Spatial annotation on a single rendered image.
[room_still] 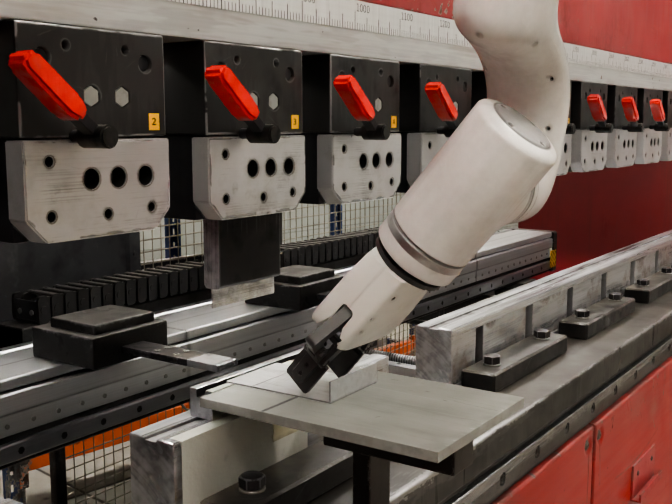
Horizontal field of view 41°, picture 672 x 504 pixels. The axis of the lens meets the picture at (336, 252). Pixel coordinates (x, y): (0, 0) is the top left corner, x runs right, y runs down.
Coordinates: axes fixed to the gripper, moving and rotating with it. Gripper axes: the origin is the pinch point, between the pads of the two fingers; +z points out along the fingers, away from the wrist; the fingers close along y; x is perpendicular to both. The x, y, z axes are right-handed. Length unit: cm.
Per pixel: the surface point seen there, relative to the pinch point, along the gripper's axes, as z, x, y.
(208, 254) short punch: -1.8, -14.9, 5.7
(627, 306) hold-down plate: 11, 7, -109
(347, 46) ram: -20.9, -25.7, -13.0
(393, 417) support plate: -5.1, 9.7, 4.2
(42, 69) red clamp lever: -20.0, -19.4, 31.4
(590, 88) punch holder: -19, -24, -94
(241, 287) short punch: 1.0, -12.0, 1.2
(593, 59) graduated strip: -23, -28, -96
